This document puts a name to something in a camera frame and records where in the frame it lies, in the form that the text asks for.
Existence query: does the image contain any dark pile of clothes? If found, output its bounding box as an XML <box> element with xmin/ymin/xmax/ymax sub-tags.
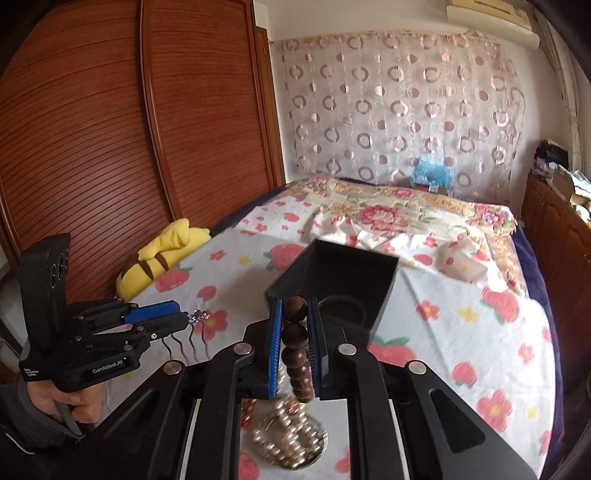
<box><xmin>533</xmin><ymin>141</ymin><xmax>571</xmax><ymax>179</ymax></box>

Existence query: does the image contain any wooden slatted wardrobe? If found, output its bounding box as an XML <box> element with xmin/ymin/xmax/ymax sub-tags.
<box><xmin>0</xmin><ymin>0</ymin><xmax>287</xmax><ymax>319</ymax></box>

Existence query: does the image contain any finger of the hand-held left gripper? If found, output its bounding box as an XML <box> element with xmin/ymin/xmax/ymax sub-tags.
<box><xmin>90</xmin><ymin>313</ymin><xmax>194</xmax><ymax>355</ymax></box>
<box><xmin>74</xmin><ymin>300</ymin><xmax>182</xmax><ymax>332</ymax></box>

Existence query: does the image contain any circle pattern curtain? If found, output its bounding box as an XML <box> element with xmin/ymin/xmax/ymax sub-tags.
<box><xmin>276</xmin><ymin>30</ymin><xmax>528</xmax><ymax>204</ymax></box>

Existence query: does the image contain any dark wooden bead bracelet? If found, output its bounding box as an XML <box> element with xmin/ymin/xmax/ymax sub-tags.
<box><xmin>281</xmin><ymin>298</ymin><xmax>317</xmax><ymax>405</ymax></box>

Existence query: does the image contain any black jewelry box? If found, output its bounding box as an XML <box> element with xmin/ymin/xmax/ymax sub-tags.
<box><xmin>264</xmin><ymin>237</ymin><xmax>400</xmax><ymax>347</ymax></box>

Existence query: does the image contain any dark blue blanket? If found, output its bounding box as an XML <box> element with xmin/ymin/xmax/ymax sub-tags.
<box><xmin>512</xmin><ymin>220</ymin><xmax>571</xmax><ymax>467</ymax></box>

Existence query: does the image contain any silver flower hair comb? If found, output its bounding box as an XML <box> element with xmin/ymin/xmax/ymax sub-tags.
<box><xmin>161</xmin><ymin>309</ymin><xmax>214</xmax><ymax>366</ymax></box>

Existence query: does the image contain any black hair tie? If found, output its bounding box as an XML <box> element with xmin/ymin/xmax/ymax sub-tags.
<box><xmin>318</xmin><ymin>297</ymin><xmax>369</xmax><ymax>326</ymax></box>

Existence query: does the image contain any wooden cabinet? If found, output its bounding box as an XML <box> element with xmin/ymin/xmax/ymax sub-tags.
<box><xmin>522</xmin><ymin>173</ymin><xmax>591</xmax><ymax>337</ymax></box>

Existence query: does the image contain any person's left hand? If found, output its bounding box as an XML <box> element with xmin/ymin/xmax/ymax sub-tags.
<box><xmin>28</xmin><ymin>381</ymin><xmax>105</xmax><ymax>426</ymax></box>

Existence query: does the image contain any blue fluffy toy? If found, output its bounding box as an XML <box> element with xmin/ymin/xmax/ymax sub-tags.
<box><xmin>409</xmin><ymin>156</ymin><xmax>456</xmax><ymax>195</ymax></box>

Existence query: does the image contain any cardboard box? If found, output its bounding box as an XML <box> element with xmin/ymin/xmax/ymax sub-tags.
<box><xmin>551</xmin><ymin>168</ymin><xmax>579</xmax><ymax>200</ymax></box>

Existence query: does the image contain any person's left forearm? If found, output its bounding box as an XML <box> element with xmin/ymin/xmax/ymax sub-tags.
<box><xmin>0</xmin><ymin>371</ymin><xmax>86</xmax><ymax>480</ymax></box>

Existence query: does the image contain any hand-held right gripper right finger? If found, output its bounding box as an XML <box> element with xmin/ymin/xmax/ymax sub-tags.
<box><xmin>308</xmin><ymin>298</ymin><xmax>541</xmax><ymax>480</ymax></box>

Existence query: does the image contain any white air conditioner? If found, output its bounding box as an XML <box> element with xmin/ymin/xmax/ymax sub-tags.
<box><xmin>445</xmin><ymin>0</ymin><xmax>541</xmax><ymax>49</ymax></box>

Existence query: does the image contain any white lace curtain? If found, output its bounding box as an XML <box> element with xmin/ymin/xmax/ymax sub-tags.
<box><xmin>538</xmin><ymin>18</ymin><xmax>588</xmax><ymax>172</ymax></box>

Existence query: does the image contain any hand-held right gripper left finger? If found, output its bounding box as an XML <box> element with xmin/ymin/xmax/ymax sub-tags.
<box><xmin>55</xmin><ymin>299</ymin><xmax>284</xmax><ymax>480</ymax></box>

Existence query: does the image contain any crumpled floral cloth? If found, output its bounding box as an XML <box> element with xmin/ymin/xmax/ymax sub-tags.
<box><xmin>436</xmin><ymin>237</ymin><xmax>489</xmax><ymax>283</ymax></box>

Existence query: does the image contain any strawberry print bed sheet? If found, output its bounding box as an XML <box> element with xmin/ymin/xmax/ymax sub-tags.
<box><xmin>92</xmin><ymin>198</ymin><xmax>557</xmax><ymax>480</ymax></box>

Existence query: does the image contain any floral quilt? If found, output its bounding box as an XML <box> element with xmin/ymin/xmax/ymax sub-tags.
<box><xmin>277</xmin><ymin>175</ymin><xmax>527</xmax><ymax>301</ymax></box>

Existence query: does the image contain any pearl necklace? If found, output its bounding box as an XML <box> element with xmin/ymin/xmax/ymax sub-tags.
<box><xmin>252</xmin><ymin>401</ymin><xmax>331</xmax><ymax>470</ymax></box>

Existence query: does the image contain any yellow plush toy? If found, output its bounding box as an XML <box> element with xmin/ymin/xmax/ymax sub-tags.
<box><xmin>115</xmin><ymin>218</ymin><xmax>212</xmax><ymax>300</ymax></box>

